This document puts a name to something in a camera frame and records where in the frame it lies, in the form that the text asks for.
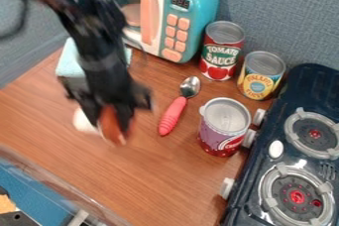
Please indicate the orange and white toy ice cream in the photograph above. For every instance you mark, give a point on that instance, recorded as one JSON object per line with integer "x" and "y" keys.
{"x": 110, "y": 125}

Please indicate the red tomato sauce can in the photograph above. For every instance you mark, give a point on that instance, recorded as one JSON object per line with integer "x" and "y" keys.
{"x": 221, "y": 55}

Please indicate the yellow pineapple can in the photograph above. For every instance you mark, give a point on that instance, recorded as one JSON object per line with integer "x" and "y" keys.
{"x": 260, "y": 78}

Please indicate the teal cloth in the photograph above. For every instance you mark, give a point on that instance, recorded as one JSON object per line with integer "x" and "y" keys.
{"x": 68, "y": 62}

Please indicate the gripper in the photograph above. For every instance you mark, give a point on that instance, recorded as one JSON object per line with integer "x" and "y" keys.
{"x": 112, "y": 95}

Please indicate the toy microwave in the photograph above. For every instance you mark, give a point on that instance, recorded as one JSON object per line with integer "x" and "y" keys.
{"x": 185, "y": 12}

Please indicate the toy stove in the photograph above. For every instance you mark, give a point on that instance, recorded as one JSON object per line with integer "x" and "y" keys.
{"x": 291, "y": 150}

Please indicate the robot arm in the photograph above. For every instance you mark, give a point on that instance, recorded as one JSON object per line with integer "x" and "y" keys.
{"x": 102, "y": 55}

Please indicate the purple and red can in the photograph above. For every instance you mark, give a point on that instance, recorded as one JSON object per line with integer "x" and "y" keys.
{"x": 223, "y": 127}

